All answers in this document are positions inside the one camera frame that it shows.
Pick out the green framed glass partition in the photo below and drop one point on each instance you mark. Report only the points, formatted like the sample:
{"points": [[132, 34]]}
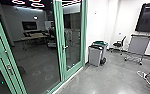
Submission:
{"points": [[59, 43]]}

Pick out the black office chair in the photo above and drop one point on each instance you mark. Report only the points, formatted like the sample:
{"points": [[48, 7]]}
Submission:
{"points": [[119, 44]]}

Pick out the grey rolling whiteboard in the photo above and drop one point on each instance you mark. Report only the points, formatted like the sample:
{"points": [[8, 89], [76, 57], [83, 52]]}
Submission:
{"points": [[137, 45]]}

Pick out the large black wall screen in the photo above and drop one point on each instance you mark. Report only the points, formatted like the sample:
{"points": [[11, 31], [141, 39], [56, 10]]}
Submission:
{"points": [[149, 17]]}

